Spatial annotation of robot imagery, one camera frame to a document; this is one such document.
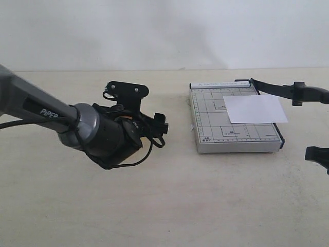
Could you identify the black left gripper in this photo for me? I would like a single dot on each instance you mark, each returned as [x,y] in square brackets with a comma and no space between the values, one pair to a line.
[153,128]

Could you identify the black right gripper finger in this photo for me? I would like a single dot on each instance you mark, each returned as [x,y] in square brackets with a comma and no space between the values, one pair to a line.
[318,155]
[300,93]

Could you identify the white paper sheet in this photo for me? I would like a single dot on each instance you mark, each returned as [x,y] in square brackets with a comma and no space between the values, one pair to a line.
[254,109]

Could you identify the black cutter blade arm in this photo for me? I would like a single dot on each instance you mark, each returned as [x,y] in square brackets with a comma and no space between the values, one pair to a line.
[277,90]

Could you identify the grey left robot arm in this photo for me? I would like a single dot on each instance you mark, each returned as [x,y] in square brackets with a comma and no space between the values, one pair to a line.
[107,135]

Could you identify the grey metal tray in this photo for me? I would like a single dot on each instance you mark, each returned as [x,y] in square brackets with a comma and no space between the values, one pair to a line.
[214,133]

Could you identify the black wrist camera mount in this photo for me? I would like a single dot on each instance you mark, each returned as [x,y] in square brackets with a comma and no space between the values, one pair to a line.
[127,94]

